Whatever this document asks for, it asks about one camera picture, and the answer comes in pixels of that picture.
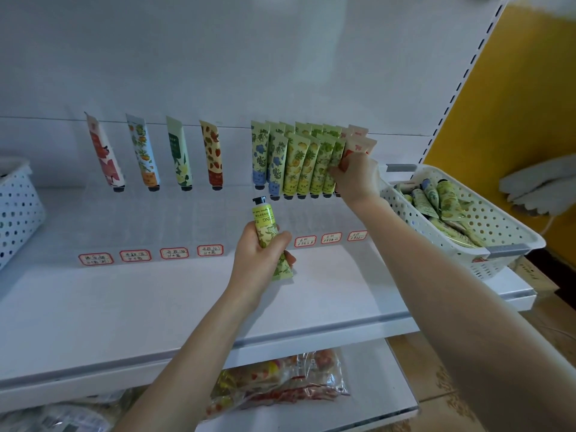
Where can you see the white perforated plastic basket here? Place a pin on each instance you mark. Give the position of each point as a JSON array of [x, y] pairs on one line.
[[18, 211], [405, 220]]

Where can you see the person's left forearm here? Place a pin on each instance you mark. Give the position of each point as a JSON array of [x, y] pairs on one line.
[[184, 373]]

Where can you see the white metal shelf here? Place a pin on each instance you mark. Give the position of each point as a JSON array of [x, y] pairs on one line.
[[135, 315]]

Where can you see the person's right hand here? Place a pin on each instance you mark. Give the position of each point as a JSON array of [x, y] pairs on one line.
[[355, 180]]

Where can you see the light green floral hand cream tube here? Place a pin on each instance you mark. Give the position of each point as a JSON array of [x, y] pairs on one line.
[[265, 222]]

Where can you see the row of hand cream tubes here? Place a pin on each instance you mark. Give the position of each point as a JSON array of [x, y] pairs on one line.
[[211, 153]]

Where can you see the pile of green hand cream tubes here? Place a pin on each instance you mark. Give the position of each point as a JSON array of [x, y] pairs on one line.
[[445, 207]]

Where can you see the person's right forearm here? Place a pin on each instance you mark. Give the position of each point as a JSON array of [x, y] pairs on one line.
[[477, 319]]

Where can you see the person's left hand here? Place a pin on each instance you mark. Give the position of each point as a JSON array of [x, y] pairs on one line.
[[252, 270]]

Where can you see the clear divider tray with labels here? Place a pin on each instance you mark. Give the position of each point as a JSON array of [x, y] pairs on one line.
[[95, 259]]

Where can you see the pile of snack packets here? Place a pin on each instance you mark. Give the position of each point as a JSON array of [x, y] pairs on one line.
[[279, 378]]

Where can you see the small brown cardboard box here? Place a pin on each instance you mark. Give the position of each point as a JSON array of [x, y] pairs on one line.
[[533, 276]]

